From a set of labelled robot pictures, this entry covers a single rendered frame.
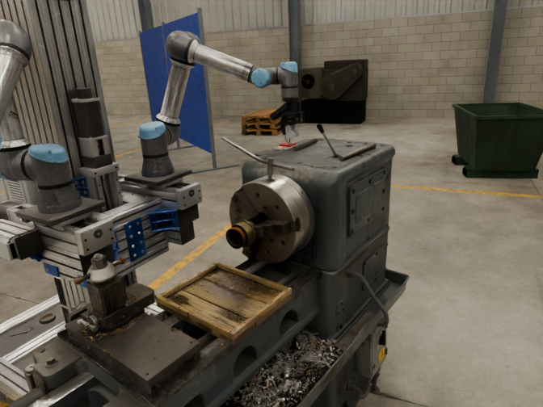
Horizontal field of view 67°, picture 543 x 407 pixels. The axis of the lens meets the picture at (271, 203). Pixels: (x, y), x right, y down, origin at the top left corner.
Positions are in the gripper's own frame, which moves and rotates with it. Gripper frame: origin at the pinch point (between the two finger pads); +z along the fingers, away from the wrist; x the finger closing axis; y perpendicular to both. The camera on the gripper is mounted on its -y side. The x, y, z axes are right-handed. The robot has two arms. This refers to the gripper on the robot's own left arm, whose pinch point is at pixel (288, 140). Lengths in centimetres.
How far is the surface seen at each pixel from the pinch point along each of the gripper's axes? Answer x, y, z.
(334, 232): -33, 44, 25
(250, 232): -60, 26, 18
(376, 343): -3, 49, 92
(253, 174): -34.3, 6.9, 6.5
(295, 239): -50, 38, 22
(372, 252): 4, 43, 48
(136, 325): -105, 22, 30
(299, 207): -45, 36, 12
